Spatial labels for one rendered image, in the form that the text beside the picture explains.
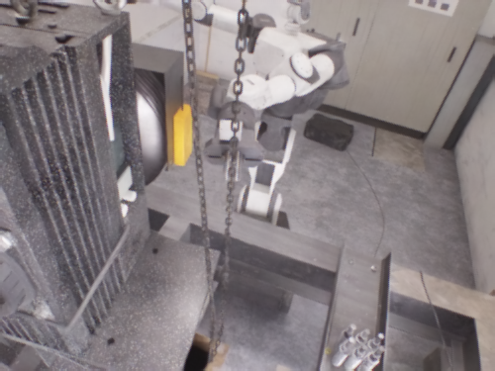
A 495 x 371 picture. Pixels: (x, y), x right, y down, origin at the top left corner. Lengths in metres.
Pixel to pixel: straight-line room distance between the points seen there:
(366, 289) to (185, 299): 0.75
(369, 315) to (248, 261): 0.61
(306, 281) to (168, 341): 0.88
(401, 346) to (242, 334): 0.89
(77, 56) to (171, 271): 0.71
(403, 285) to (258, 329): 0.84
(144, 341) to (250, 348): 1.05
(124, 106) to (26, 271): 0.43
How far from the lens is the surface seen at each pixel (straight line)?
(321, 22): 3.45
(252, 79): 0.92
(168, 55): 0.94
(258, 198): 1.70
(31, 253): 0.70
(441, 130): 3.82
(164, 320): 1.08
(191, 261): 1.18
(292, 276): 1.75
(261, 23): 1.61
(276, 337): 2.09
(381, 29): 3.42
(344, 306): 1.47
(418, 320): 1.87
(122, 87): 0.91
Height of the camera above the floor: 1.86
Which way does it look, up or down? 42 degrees down
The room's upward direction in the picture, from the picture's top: 9 degrees clockwise
